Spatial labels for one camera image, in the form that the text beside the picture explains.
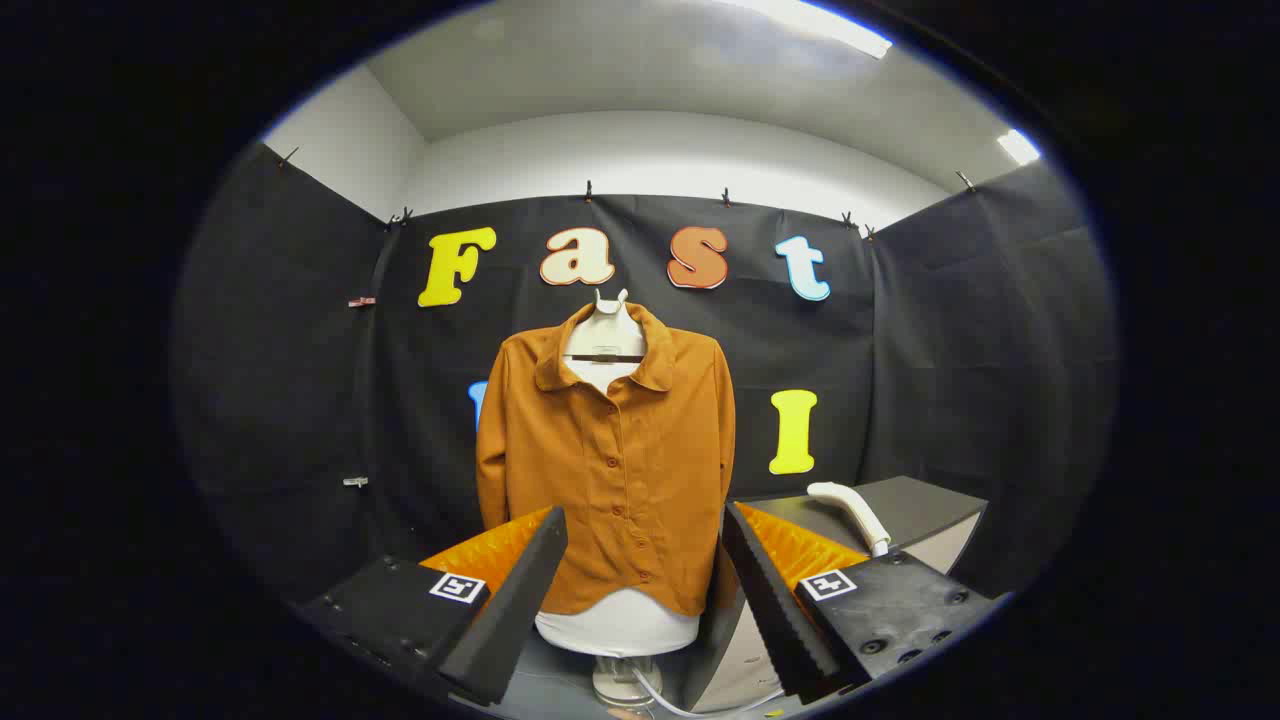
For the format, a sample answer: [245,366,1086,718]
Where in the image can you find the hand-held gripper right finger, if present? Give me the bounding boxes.
[722,500,1006,706]

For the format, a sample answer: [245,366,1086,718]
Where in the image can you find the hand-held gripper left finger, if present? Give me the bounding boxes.
[300,505,569,706]

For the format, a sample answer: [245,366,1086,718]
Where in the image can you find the white garment steamer head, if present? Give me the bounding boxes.
[806,482,893,558]

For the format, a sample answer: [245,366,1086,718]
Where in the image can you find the orange-brown button shirt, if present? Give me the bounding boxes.
[475,300,737,618]

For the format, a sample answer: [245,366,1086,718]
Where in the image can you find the white mannequin torso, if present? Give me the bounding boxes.
[535,288,701,658]

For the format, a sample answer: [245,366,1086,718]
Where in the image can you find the mannequin stand base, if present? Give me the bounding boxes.
[592,655,663,709]

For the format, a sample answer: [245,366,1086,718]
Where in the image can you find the grey topped cabinet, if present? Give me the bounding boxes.
[685,475,991,713]

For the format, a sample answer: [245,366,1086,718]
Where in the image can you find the black backdrop cloth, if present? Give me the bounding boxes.
[172,140,1119,601]

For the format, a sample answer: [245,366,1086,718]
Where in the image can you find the long ceiling light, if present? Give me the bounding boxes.
[720,0,893,59]

